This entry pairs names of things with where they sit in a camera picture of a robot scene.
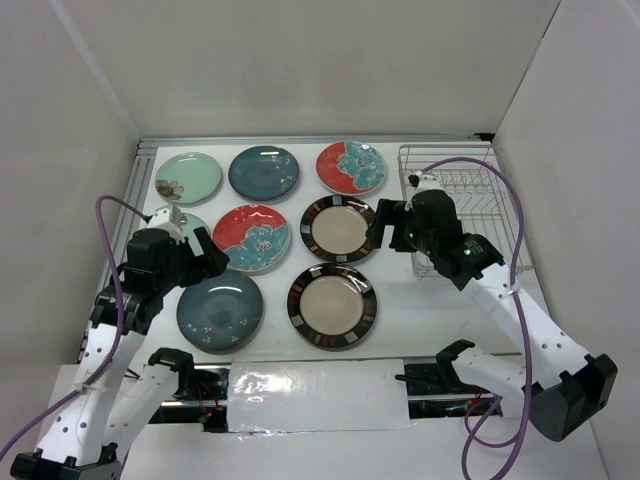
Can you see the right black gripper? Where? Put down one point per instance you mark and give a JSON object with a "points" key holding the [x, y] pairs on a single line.
{"points": [[395, 228]]}

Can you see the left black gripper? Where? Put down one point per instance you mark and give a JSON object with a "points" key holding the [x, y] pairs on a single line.
{"points": [[212, 262]]}

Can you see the black rimmed beige plate front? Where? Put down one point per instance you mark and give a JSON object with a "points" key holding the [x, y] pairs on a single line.
{"points": [[332, 306]]}

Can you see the black rimmed beige plate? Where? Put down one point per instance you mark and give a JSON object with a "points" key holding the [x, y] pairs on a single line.
{"points": [[332, 306], [333, 228]]}

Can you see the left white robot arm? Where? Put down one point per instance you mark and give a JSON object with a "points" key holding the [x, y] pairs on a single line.
{"points": [[95, 424]]}

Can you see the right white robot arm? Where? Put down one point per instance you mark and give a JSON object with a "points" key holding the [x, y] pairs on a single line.
{"points": [[561, 385]]}

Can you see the red teal floral plate middle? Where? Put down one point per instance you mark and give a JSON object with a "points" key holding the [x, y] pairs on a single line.
{"points": [[253, 236]]}

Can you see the red teal floral plate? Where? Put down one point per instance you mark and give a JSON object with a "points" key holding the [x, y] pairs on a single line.
{"points": [[253, 236], [351, 168]]}

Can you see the mint green flower plate front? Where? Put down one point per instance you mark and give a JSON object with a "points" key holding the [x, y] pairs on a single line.
{"points": [[189, 223]]}

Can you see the mint green flower plate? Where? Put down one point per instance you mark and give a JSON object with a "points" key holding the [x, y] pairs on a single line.
{"points": [[189, 223], [188, 178]]}

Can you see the dark teal plate front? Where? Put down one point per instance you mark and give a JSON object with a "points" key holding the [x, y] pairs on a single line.
{"points": [[220, 314]]}

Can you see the dark teal plate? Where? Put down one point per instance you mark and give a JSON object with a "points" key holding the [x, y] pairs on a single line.
{"points": [[220, 314], [264, 173]]}

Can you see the black rimmed beige plate back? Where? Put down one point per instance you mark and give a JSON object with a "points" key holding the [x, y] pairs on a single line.
{"points": [[333, 228]]}

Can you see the red teal floral plate back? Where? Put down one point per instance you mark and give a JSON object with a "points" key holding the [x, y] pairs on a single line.
{"points": [[351, 168]]}

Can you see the mint green flower plate back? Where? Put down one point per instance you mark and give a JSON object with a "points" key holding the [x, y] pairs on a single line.
{"points": [[188, 178]]}

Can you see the dark teal plate back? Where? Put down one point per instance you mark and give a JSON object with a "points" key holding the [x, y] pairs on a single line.
{"points": [[264, 173]]}

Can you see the white foil cover sheet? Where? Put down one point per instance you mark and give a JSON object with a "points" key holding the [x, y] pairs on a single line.
{"points": [[326, 396]]}

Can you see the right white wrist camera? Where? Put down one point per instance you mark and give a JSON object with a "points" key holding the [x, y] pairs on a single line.
{"points": [[420, 182]]}

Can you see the white wire dish rack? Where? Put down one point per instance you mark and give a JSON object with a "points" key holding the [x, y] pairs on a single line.
{"points": [[483, 203]]}

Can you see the aluminium frame rail back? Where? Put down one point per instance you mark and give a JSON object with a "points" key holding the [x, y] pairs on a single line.
{"points": [[152, 143]]}

